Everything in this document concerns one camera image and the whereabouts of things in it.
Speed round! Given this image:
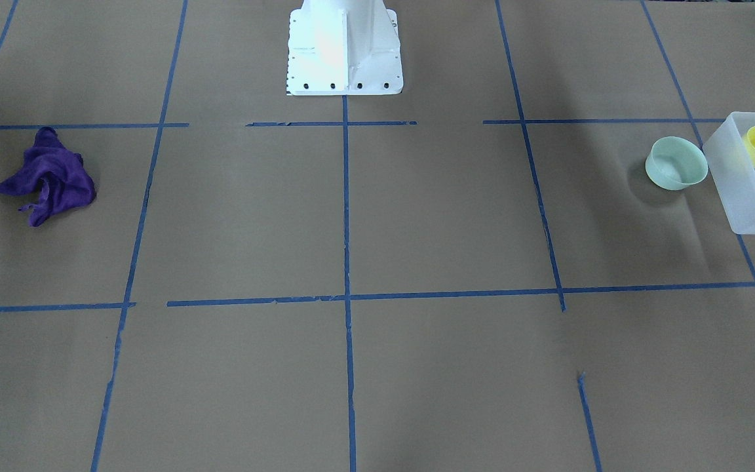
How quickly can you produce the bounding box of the light green bowl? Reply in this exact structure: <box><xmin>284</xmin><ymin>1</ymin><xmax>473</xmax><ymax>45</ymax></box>
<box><xmin>644</xmin><ymin>136</ymin><xmax>709</xmax><ymax>191</ymax></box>

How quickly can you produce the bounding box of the purple cloth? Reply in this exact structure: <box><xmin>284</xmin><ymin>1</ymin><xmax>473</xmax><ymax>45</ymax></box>
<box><xmin>0</xmin><ymin>127</ymin><xmax>97</xmax><ymax>227</ymax></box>

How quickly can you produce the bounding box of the clear plastic storage box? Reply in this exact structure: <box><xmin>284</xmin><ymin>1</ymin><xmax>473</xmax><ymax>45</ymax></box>
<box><xmin>703</xmin><ymin>111</ymin><xmax>755</xmax><ymax>234</ymax></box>

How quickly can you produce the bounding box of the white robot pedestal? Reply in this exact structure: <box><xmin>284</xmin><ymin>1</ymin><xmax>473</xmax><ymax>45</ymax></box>
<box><xmin>286</xmin><ymin>1</ymin><xmax>404</xmax><ymax>96</ymax></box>

